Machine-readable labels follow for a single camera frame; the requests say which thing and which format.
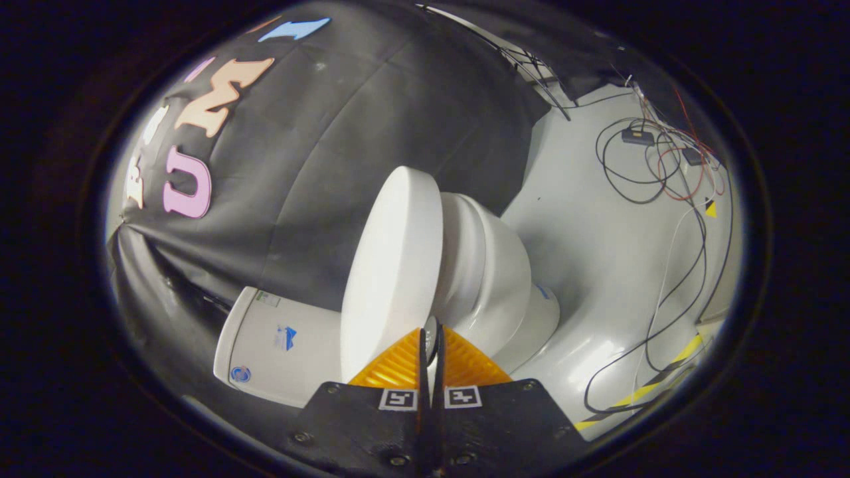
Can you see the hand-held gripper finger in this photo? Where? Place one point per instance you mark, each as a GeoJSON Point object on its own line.
{"type": "Point", "coordinates": [437, 438]}
{"type": "Point", "coordinates": [423, 438]}

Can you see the white toilet lid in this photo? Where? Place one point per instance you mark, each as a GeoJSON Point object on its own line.
{"type": "Point", "coordinates": [392, 265]}

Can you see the white ceramic toilet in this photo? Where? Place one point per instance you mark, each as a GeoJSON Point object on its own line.
{"type": "Point", "coordinates": [491, 279]}

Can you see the yellow black floor tape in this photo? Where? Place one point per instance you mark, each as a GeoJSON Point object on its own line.
{"type": "Point", "coordinates": [690, 346]}

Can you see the black backdrop cloth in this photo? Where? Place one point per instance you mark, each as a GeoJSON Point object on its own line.
{"type": "Point", "coordinates": [345, 133]}

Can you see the black tripod stand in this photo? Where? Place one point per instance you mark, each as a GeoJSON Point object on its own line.
{"type": "Point", "coordinates": [561, 109]}

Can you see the yellow triangle floor sticker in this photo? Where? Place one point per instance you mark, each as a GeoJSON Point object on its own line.
{"type": "Point", "coordinates": [711, 210]}

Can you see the small black power adapter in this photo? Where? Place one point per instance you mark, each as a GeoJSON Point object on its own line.
{"type": "Point", "coordinates": [693, 157]}

